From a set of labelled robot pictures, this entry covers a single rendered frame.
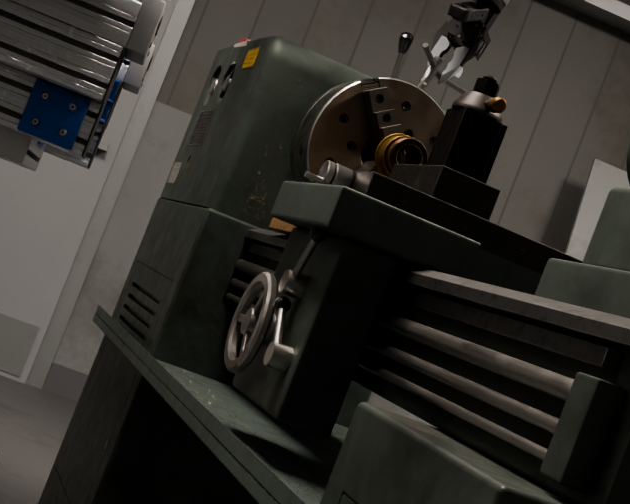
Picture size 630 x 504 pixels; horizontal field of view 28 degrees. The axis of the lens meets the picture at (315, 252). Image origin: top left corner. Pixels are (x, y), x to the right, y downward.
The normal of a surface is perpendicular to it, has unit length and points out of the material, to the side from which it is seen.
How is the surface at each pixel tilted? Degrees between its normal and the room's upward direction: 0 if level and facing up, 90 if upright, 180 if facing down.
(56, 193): 90
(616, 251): 90
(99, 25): 90
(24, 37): 90
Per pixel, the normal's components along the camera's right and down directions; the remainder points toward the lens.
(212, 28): 0.16, 0.03
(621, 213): -0.89, -0.36
